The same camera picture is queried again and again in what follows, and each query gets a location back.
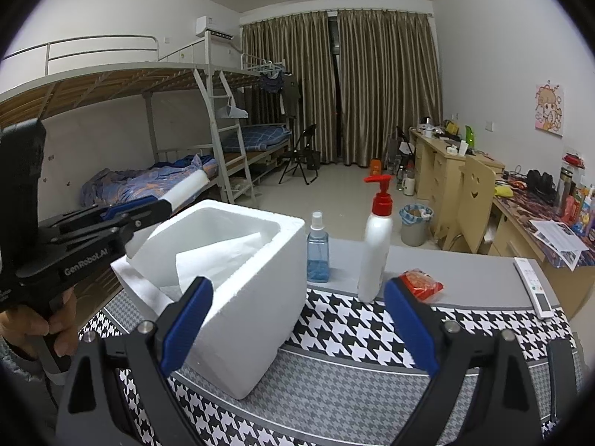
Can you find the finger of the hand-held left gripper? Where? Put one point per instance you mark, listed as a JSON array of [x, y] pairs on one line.
[[128, 210], [97, 231]]

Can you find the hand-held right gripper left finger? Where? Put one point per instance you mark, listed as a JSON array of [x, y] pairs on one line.
[[186, 325]]

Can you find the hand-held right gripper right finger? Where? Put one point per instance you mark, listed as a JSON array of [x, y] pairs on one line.
[[411, 327]]

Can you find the white foam box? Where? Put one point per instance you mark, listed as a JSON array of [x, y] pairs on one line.
[[251, 325]]

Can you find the person's left forearm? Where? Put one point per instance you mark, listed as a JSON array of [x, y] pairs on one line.
[[18, 381]]

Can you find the person's left hand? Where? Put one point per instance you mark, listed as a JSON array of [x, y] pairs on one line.
[[18, 327]]

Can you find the blue patterned quilt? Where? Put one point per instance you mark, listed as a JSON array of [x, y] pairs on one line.
[[139, 179]]

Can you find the red snack packet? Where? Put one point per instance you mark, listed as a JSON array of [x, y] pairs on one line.
[[420, 283]]

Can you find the white pump lotion bottle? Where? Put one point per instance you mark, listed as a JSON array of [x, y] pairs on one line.
[[374, 251]]

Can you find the houndstooth table cloth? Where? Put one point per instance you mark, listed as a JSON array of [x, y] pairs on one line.
[[353, 395]]

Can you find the grey trash bin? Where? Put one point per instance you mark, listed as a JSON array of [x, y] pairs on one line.
[[417, 227]]

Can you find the blue spray bottle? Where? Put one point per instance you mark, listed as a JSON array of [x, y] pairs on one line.
[[318, 260]]

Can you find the white bed ladder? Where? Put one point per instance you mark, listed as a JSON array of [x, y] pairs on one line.
[[227, 148]]

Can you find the white metal bunk bed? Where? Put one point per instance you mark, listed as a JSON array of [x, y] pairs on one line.
[[251, 67], [107, 83]]

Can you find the white remote control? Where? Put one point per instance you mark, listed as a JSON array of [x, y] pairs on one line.
[[534, 288]]

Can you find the wooden desk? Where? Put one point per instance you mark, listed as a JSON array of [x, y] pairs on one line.
[[516, 237], [434, 172]]

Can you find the wooden smiley chair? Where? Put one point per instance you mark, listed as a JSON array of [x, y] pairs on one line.
[[474, 199]]

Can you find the white floor bottle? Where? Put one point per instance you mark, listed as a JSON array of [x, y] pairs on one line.
[[409, 183]]

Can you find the blue checked mattress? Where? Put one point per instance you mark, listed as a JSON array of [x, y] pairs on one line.
[[255, 137]]

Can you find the orange bag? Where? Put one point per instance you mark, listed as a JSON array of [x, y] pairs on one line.
[[375, 166]]

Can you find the printed paper sheets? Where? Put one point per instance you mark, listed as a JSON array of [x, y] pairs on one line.
[[558, 241]]

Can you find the hanging dark clothes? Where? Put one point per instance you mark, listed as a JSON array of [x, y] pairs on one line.
[[279, 90]]

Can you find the steel kettle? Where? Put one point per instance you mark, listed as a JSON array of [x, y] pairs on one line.
[[426, 128]]

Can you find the green plastic bottle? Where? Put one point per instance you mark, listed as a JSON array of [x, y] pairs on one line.
[[470, 135]]

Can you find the brown curtain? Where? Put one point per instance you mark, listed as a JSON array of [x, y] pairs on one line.
[[388, 88], [288, 88]]

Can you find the white air conditioner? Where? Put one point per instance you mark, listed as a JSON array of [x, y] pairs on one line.
[[214, 27]]

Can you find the steel thermos flask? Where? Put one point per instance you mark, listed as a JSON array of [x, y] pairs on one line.
[[565, 188]]

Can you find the red desk tray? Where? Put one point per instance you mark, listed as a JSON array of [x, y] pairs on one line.
[[574, 159]]

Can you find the cartoon wall poster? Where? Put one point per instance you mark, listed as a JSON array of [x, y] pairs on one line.
[[549, 109]]

